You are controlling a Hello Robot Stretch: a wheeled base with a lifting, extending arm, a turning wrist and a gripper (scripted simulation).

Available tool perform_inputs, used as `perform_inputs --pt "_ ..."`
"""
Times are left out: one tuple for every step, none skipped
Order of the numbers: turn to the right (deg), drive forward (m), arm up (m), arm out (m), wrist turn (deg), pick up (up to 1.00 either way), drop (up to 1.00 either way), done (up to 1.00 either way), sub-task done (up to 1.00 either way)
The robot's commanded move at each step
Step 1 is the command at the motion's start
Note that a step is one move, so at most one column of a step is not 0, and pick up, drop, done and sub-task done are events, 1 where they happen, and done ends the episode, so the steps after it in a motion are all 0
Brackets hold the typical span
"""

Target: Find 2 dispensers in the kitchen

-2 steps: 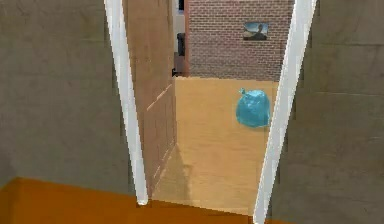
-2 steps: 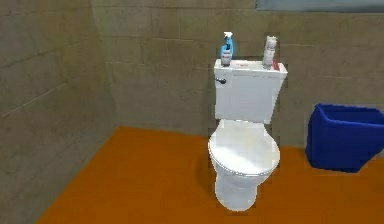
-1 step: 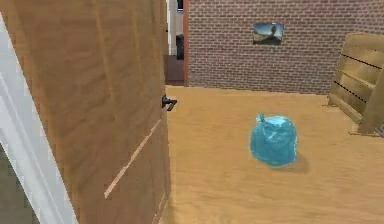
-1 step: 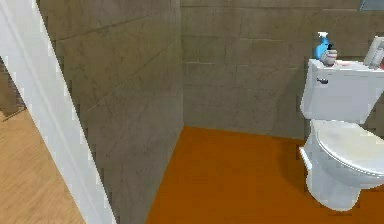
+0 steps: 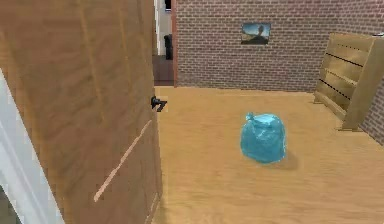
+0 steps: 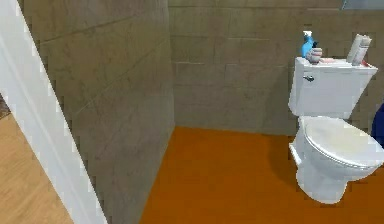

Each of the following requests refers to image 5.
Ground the black bin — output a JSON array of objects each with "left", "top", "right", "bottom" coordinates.
[{"left": 163, "top": 33, "right": 174, "bottom": 61}]

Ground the blue plastic garbage bag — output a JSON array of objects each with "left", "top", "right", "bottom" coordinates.
[{"left": 240, "top": 111, "right": 288, "bottom": 165}]

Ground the brown wooden room door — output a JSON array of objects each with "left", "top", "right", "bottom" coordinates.
[{"left": 0, "top": 0, "right": 164, "bottom": 224}]

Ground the light wooden shelf unit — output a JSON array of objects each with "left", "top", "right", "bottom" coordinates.
[{"left": 313, "top": 32, "right": 384, "bottom": 132}]

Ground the black door handle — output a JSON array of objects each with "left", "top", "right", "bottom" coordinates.
[{"left": 150, "top": 95, "right": 168, "bottom": 113}]

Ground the framed landscape wall picture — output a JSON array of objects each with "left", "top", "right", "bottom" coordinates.
[{"left": 240, "top": 22, "right": 272, "bottom": 46}]

